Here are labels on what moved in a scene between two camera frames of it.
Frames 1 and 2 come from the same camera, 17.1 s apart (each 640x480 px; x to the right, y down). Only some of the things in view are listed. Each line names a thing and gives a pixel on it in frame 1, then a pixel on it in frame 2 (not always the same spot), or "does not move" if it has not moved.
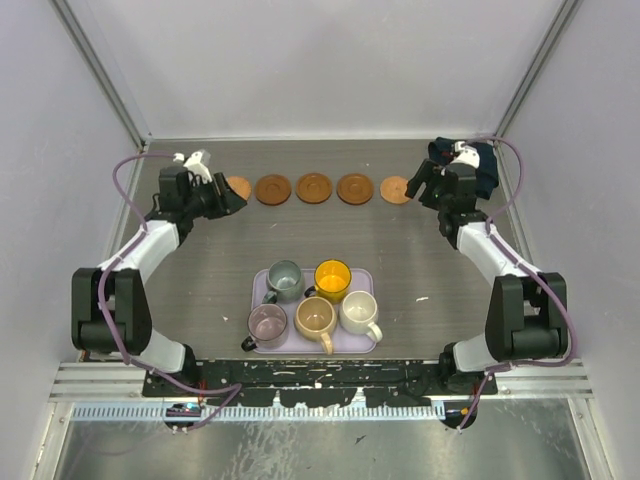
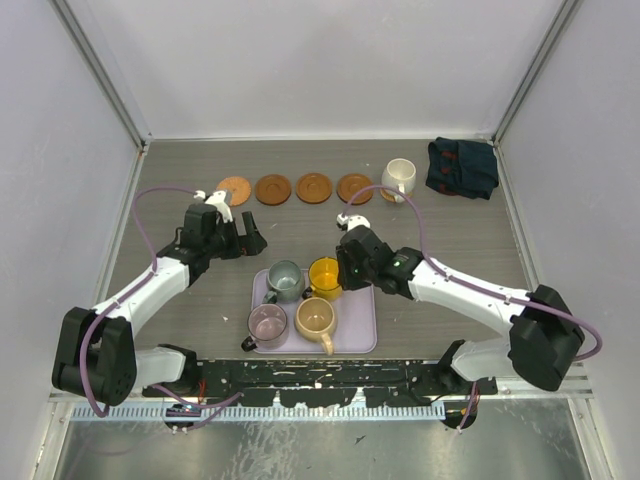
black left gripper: (229, 204) to (249, 244)
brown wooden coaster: (355, 189) does not move
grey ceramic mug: (284, 282) does not move
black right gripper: (423, 176) to (347, 281)
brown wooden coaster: (313, 188) does not move
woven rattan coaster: (240, 186) does not move
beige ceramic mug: (315, 320) does not move
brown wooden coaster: (273, 189) does not move
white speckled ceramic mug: (358, 314) to (399, 173)
